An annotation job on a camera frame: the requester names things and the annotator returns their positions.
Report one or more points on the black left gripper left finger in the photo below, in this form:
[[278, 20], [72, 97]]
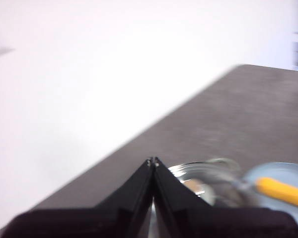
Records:
[[109, 220]]

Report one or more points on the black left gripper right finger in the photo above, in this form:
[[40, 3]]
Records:
[[201, 223]]

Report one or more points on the glass lid with green knob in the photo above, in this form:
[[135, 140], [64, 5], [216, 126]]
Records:
[[223, 188]]

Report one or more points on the yellow corn cob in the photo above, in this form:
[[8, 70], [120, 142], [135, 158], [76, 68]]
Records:
[[283, 192]]

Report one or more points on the blue round plate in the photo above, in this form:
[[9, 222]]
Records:
[[275, 171]]

